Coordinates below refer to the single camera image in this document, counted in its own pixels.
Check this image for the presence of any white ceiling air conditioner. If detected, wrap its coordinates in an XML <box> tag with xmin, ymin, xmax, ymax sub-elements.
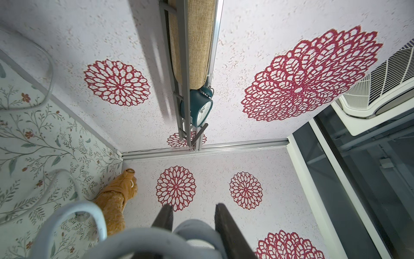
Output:
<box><xmin>332</xmin><ymin>39</ymin><xmax>414</xmax><ymax>136</ymax></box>

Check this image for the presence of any floral table mat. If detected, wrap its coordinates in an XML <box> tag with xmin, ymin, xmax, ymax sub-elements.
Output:
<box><xmin>1</xmin><ymin>63</ymin><xmax>122</xmax><ymax>259</ymax></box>

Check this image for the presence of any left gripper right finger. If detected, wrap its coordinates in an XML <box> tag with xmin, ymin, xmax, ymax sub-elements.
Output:
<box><xmin>215</xmin><ymin>204</ymin><xmax>257</xmax><ymax>259</ymax></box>

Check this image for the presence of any grey wall shelf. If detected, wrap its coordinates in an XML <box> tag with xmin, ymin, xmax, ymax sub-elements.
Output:
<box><xmin>158</xmin><ymin>1</ymin><xmax>224</xmax><ymax>152</ymax></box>

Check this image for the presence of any brown teddy bear plush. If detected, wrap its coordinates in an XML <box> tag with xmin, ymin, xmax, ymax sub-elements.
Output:
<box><xmin>94</xmin><ymin>168</ymin><xmax>138</xmax><ymax>236</ymax></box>

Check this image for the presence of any tan pouch on shelf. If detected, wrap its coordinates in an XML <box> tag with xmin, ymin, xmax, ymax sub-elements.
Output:
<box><xmin>169</xmin><ymin>0</ymin><xmax>216</xmax><ymax>90</ymax></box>

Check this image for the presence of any teal alarm clock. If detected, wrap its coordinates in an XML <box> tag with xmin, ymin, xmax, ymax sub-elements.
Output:
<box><xmin>190</xmin><ymin>86</ymin><xmax>214</xmax><ymax>127</ymax></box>

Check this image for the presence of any light blue power strip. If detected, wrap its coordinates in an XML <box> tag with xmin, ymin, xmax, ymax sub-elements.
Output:
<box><xmin>28</xmin><ymin>201</ymin><xmax>229</xmax><ymax>259</ymax></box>

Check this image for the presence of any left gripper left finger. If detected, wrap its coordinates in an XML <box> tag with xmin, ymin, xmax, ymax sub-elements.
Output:
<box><xmin>132</xmin><ymin>204</ymin><xmax>174</xmax><ymax>259</ymax></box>

